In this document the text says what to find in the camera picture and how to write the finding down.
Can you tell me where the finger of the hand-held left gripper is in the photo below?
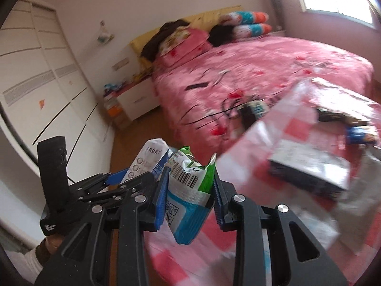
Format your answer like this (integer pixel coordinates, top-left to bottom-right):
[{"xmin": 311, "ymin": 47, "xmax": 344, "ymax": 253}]
[
  {"xmin": 68, "ymin": 169, "xmax": 132, "ymax": 195},
  {"xmin": 79, "ymin": 171, "xmax": 156, "ymax": 213}
]

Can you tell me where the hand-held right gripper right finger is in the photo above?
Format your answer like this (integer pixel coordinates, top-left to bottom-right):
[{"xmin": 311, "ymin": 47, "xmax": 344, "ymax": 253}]
[{"xmin": 213, "ymin": 170, "xmax": 349, "ymax": 286}]

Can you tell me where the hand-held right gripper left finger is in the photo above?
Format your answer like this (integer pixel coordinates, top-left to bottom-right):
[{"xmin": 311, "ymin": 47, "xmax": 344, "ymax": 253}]
[{"xmin": 35, "ymin": 167, "xmax": 171, "ymax": 286}]

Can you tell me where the white blue paper packet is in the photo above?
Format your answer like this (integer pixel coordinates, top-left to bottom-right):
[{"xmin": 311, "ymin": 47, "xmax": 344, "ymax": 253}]
[{"xmin": 119, "ymin": 138, "xmax": 173, "ymax": 185}]

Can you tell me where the green white snack packet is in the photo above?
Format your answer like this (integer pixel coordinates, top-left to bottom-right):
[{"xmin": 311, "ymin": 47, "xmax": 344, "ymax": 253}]
[{"xmin": 162, "ymin": 146, "xmax": 216, "ymax": 246}]

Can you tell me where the person's left forearm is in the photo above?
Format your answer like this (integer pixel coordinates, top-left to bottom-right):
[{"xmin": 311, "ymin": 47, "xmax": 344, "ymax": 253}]
[{"xmin": 4, "ymin": 243, "xmax": 45, "ymax": 285}]

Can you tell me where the person's left hand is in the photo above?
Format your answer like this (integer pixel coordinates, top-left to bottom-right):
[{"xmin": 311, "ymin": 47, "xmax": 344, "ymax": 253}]
[{"xmin": 35, "ymin": 235, "xmax": 64, "ymax": 264}]

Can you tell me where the black silver box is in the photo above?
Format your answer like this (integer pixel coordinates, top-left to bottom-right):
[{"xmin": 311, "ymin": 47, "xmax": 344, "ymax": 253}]
[{"xmin": 268, "ymin": 140, "xmax": 350, "ymax": 200}]

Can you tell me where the white wardrobe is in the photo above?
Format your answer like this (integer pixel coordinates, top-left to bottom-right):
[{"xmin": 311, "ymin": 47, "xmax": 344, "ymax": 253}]
[{"xmin": 0, "ymin": 0, "xmax": 115, "ymax": 167}]

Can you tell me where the pink folded quilt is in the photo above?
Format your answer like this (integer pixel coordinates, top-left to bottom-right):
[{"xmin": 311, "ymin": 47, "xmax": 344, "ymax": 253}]
[{"xmin": 155, "ymin": 27, "xmax": 213, "ymax": 66}]

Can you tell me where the yellow headboard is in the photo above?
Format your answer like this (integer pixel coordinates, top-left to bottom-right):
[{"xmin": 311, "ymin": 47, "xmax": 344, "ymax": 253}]
[{"xmin": 129, "ymin": 5, "xmax": 241, "ymax": 66}]

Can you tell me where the floral cream pillow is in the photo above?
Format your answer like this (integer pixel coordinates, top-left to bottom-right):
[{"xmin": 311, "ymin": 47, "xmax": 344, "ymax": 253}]
[{"xmin": 160, "ymin": 28, "xmax": 191, "ymax": 56}]

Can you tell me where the bed with pink blanket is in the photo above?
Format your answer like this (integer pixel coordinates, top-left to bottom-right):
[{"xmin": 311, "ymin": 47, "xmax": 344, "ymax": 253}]
[{"xmin": 150, "ymin": 33, "xmax": 374, "ymax": 155}]

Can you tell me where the dark brown garment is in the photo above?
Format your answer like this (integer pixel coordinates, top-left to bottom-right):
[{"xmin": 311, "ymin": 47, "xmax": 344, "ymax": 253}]
[{"xmin": 140, "ymin": 19, "xmax": 191, "ymax": 60}]

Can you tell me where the blue yellow packet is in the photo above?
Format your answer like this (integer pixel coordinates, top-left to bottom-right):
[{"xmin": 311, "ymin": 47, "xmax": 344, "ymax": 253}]
[{"xmin": 345, "ymin": 124, "xmax": 380, "ymax": 147}]

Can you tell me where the black garment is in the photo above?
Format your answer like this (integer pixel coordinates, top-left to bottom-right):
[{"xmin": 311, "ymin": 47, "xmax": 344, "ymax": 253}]
[{"xmin": 207, "ymin": 24, "xmax": 239, "ymax": 46}]

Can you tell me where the colourful striped pillow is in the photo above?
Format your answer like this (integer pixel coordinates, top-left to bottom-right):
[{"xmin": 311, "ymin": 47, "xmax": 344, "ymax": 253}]
[
  {"xmin": 234, "ymin": 22, "xmax": 273, "ymax": 39},
  {"xmin": 222, "ymin": 10, "xmax": 270, "ymax": 26}
]

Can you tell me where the wire clothes hanger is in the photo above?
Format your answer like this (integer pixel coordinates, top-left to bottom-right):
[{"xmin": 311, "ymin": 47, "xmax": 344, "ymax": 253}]
[{"xmin": 213, "ymin": 69, "xmax": 230, "ymax": 84}]

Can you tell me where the wall ornament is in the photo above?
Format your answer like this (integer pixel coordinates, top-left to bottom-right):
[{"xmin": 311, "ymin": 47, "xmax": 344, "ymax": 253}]
[{"xmin": 97, "ymin": 20, "xmax": 115, "ymax": 44}]

